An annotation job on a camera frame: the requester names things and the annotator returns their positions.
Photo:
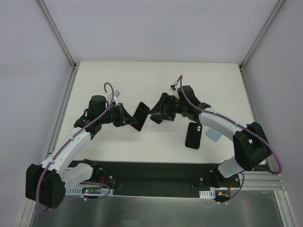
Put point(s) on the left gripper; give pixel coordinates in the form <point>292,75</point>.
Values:
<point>120,115</point>

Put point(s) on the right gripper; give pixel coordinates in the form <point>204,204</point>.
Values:
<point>169,107</point>

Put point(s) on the pink phone case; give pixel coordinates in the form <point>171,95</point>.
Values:
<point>140,115</point>

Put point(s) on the black phone case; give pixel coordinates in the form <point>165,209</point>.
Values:
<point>194,134</point>

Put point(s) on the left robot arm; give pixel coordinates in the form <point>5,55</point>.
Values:
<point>48,182</point>

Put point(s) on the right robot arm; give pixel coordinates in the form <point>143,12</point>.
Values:
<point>249,141</point>

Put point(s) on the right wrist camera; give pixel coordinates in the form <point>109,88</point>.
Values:
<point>174,87</point>

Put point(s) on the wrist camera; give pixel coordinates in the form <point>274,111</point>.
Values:
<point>174,87</point>
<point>115,95</point>

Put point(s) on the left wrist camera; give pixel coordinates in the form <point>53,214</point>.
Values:
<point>115,95</point>

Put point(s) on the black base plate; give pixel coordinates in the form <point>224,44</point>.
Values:
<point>176,180</point>

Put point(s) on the left white cable duct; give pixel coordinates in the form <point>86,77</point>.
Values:
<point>90,191</point>

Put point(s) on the white cable duct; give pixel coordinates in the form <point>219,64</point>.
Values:
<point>207,194</point>
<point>90,191</point>

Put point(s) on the right white cable duct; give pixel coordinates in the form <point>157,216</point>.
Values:
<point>207,194</point>

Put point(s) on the aluminium frame rail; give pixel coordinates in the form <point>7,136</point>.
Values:
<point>263,181</point>

